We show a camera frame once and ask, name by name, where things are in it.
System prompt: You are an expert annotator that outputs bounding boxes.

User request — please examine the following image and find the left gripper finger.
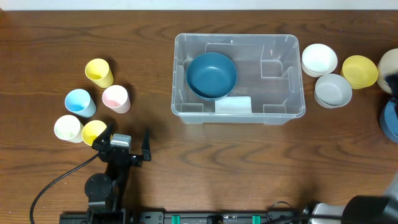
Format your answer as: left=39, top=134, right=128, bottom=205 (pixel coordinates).
left=91, top=123, right=114, bottom=149
left=141, top=129, right=152, bottom=161

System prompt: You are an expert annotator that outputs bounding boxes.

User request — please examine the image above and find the large beige bowl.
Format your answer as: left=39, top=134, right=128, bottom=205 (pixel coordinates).
left=376, top=49, right=398, bottom=95

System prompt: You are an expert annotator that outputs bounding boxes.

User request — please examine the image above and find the yellow bowl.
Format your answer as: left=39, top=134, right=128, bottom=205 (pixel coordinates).
left=340, top=55, right=378, bottom=90

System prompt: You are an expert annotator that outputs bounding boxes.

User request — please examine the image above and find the dark teal bowl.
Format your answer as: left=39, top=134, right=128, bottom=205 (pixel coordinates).
left=379, top=98, right=398, bottom=143
left=186, top=52, right=238, bottom=101

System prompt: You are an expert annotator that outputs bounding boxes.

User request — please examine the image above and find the grey bowl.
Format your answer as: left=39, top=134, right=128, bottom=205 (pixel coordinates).
left=314, top=73, right=353, bottom=109

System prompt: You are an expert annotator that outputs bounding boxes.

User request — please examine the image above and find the white bowl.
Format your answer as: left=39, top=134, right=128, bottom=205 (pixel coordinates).
left=302, top=44, right=338, bottom=78

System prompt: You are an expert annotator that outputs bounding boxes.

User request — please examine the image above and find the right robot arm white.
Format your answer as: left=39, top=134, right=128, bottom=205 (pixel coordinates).
left=299, top=73, right=397, bottom=224

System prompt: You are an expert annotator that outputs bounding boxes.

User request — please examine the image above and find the yellow cup near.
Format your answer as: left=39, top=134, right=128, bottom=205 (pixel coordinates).
left=81, top=120, right=107, bottom=146

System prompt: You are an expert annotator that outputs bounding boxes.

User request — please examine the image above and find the yellow cup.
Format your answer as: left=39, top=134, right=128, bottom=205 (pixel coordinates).
left=81, top=120, right=107, bottom=146
left=85, top=58, right=114, bottom=88

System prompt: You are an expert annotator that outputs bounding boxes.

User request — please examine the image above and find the cream white cup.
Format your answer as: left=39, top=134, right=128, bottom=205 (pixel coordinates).
left=54, top=114, right=83, bottom=143

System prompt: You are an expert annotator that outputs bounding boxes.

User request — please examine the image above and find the pink cup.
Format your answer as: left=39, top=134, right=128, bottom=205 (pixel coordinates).
left=102, top=85, right=131, bottom=114

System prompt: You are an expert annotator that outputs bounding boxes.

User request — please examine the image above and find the light blue cup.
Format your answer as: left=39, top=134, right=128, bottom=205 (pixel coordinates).
left=65, top=89, right=96, bottom=118

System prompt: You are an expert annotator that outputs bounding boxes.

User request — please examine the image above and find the yellow cup far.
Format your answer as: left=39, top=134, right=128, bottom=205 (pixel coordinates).
left=85, top=58, right=114, bottom=88

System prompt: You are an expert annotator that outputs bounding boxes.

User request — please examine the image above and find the clear plastic storage bin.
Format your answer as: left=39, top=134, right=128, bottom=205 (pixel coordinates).
left=171, top=33, right=305, bottom=125

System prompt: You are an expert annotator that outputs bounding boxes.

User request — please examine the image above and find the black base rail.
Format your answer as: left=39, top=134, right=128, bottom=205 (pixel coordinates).
left=59, top=209, right=297, bottom=224

